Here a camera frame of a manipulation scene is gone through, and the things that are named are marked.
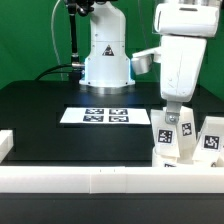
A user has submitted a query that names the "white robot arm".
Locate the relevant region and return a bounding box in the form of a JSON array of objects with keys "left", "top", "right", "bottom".
[{"left": 80, "top": 0, "right": 223, "bottom": 124}]

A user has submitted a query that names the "white left fence wall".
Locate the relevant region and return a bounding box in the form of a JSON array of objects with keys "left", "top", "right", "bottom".
[{"left": 0, "top": 130, "right": 14, "bottom": 163}]

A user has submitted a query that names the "white front fence wall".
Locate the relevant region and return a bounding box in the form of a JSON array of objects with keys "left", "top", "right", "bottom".
[{"left": 0, "top": 166, "right": 224, "bottom": 194}]

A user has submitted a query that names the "white tag sheet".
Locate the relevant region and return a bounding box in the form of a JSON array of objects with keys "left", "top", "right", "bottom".
[{"left": 60, "top": 107, "right": 150, "bottom": 125}]

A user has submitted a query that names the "grey cable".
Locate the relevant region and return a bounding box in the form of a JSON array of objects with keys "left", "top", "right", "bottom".
[{"left": 50, "top": 0, "right": 66, "bottom": 81}]

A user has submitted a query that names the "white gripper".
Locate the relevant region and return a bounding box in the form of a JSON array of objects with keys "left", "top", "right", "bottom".
[{"left": 160, "top": 36, "right": 207, "bottom": 125}]

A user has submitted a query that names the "white fence wall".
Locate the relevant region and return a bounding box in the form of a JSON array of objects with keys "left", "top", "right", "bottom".
[
  {"left": 0, "top": 130, "right": 14, "bottom": 163},
  {"left": 0, "top": 166, "right": 224, "bottom": 194}
]

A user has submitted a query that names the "black cable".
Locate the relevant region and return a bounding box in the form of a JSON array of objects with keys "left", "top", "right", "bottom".
[{"left": 34, "top": 64, "right": 74, "bottom": 82}]

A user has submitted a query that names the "white round stool seat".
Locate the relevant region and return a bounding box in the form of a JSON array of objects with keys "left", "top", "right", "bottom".
[{"left": 152, "top": 148, "right": 224, "bottom": 167}]

